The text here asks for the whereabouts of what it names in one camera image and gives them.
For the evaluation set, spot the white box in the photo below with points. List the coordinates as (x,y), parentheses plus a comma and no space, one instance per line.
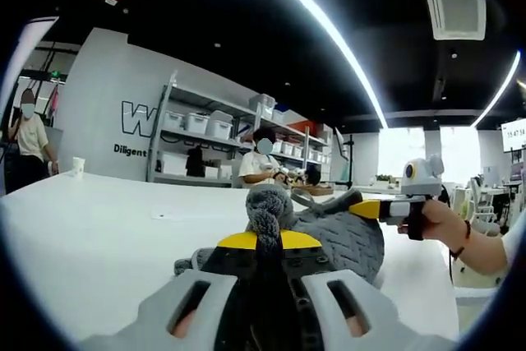
(172,164)

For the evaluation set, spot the pink hanging garment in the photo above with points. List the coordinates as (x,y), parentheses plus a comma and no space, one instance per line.
(55,100)

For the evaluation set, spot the black tripod stand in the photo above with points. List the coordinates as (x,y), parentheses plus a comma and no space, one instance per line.
(350,162)

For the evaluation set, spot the grey towel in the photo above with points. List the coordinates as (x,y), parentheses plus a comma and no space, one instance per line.
(349,244)

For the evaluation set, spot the white office chair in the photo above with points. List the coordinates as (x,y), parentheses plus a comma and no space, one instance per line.
(481,199)

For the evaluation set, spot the white ceiling light strip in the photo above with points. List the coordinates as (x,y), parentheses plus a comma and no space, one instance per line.
(357,65)
(499,98)

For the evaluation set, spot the grey metal shelf rack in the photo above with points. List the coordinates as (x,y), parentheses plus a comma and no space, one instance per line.
(181,134)

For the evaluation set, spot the row of white storage bins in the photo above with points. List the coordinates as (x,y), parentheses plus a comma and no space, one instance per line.
(218,125)

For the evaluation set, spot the black bag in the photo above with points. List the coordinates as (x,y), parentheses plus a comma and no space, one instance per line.
(195,164)

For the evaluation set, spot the ceiling air conditioner vent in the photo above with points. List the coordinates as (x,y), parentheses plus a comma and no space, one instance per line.
(456,10)

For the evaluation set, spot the wall display screen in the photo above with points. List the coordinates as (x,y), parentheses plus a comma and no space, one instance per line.
(513,135)

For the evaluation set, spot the person's right hand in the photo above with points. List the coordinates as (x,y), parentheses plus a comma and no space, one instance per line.
(441,221)

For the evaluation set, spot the white paper cup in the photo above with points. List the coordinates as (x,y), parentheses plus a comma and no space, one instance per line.
(79,168)

